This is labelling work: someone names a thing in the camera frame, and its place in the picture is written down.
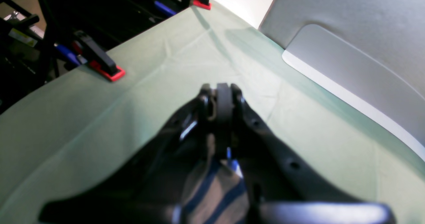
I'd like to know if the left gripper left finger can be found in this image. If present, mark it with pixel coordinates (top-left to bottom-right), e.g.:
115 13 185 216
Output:
38 84 212 224

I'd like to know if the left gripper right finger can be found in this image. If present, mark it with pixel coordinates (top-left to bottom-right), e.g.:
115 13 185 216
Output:
216 83 396 224

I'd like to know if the blue white striped t-shirt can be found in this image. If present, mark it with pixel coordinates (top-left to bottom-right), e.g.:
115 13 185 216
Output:
182 148 249 224

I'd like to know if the green table cloth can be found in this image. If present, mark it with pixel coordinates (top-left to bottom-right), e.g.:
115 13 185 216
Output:
0 3 425 224

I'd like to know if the red black centre clamp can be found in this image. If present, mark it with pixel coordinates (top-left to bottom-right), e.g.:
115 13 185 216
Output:
54 30 126 82

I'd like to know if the white panel at corner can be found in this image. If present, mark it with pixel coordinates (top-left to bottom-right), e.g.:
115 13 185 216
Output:
214 0 425 159

